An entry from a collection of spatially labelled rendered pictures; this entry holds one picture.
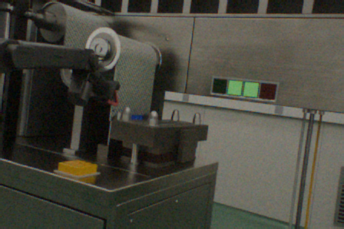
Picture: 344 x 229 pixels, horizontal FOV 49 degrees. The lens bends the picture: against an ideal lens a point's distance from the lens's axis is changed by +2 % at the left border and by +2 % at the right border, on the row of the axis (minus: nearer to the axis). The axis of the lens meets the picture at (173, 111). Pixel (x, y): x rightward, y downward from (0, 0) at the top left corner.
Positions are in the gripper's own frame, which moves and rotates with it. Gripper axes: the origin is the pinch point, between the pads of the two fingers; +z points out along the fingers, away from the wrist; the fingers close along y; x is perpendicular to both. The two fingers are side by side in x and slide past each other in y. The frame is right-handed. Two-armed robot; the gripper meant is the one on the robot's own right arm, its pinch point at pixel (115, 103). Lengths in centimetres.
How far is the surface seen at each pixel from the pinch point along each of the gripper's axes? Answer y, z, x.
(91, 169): 13.5, -12.9, -26.3
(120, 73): 0.3, -4.7, 8.9
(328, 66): 60, 17, 33
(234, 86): 29.7, 20.9, 24.1
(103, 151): 0.3, 4.4, -15.9
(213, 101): -74, 225, 128
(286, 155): 4, 250, 93
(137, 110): 0.2, 12.5, 4.6
